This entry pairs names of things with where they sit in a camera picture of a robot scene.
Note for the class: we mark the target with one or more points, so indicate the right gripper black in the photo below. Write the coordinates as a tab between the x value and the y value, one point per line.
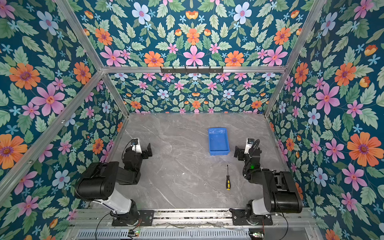
240	152

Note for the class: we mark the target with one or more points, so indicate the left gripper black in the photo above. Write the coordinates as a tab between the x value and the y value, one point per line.
145	150

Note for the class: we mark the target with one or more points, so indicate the yellow black handled screwdriver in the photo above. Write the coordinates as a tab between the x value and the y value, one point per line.
228	181

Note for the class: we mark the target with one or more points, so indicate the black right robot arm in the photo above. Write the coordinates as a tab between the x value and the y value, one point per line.
280	194

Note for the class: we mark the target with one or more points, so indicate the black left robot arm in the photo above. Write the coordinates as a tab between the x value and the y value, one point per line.
98	184

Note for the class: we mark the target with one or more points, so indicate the blue plastic bin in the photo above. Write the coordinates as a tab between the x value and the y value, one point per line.
218	142

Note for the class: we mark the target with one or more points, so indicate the black hook rack bar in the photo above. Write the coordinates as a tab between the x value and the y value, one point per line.
191	70

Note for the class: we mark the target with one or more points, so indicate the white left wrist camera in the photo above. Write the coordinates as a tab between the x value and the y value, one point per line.
135	143

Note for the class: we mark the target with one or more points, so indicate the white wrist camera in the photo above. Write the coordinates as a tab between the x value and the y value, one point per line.
135	143
249	145

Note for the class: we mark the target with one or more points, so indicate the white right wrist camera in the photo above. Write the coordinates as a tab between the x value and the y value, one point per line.
249	145

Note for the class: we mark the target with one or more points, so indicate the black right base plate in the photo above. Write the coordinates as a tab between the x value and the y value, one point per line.
242	217

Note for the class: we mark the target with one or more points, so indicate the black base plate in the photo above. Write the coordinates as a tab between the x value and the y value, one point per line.
242	217
141	218

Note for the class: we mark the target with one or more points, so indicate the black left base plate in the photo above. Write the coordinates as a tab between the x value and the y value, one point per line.
141	218

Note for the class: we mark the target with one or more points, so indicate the white slotted cable duct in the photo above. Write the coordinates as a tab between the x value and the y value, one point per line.
164	234

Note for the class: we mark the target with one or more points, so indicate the aluminium front mounting rail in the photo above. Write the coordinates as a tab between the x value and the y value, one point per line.
194	218

